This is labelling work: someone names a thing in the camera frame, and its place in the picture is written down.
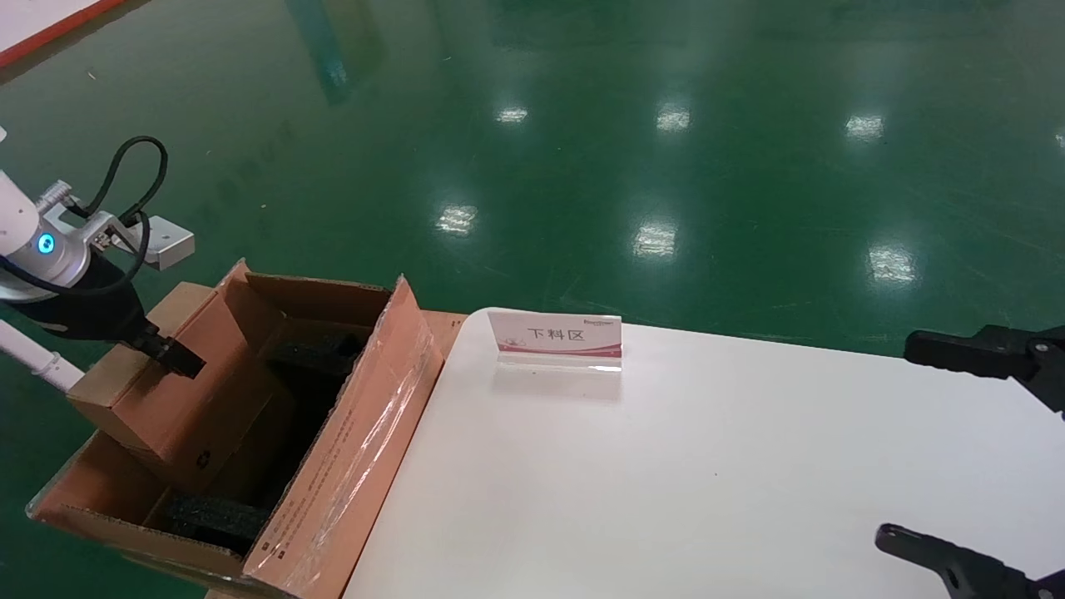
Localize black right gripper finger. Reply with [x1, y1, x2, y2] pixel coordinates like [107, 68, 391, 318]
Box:
[904, 324, 1065, 414]
[875, 522, 1065, 599]

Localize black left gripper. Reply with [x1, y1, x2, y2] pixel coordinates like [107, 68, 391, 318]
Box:
[0, 254, 206, 380]

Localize small cardboard box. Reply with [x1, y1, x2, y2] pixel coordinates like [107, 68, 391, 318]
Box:
[65, 260, 292, 493]

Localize large open cardboard box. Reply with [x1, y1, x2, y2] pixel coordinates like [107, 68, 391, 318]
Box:
[25, 273, 448, 599]

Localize white table leg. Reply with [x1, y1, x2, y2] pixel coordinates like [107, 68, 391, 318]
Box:
[0, 320, 87, 392]

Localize black foam block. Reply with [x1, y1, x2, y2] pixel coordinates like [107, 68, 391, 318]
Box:
[268, 331, 369, 379]
[161, 489, 274, 557]

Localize white sign card red stripe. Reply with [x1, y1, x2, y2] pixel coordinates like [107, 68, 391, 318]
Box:
[487, 309, 624, 373]

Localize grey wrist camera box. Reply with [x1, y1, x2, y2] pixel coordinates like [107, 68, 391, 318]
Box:
[125, 215, 197, 272]

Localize silver camera bracket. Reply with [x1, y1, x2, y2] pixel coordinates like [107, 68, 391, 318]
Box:
[37, 179, 146, 250]

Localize looped black camera cable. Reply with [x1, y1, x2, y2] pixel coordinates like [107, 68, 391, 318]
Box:
[79, 136, 169, 225]

